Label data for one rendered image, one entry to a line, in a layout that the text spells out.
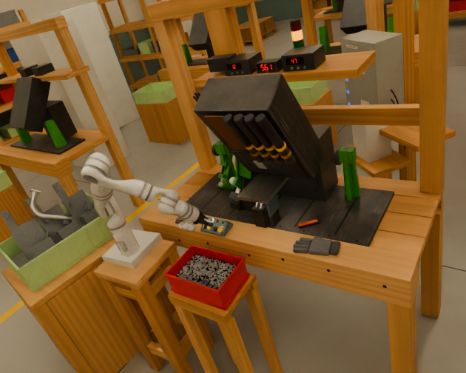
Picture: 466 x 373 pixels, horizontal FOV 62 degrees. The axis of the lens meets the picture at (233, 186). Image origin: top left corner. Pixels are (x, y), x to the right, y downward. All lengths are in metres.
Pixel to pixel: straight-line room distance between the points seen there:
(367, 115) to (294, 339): 1.40
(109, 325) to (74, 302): 0.31
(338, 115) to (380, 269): 0.84
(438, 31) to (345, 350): 1.72
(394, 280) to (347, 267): 0.18
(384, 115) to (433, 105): 0.26
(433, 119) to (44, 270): 2.08
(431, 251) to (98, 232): 1.86
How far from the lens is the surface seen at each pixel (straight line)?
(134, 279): 2.01
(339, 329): 2.59
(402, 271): 1.63
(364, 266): 1.65
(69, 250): 2.42
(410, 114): 1.99
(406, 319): 1.77
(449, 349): 2.55
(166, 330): 2.25
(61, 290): 2.39
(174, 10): 2.30
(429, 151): 1.95
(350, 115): 2.07
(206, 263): 1.87
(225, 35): 2.14
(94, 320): 2.57
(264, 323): 2.04
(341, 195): 2.05
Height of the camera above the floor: 2.05
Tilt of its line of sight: 30 degrees down
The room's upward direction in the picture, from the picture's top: 16 degrees counter-clockwise
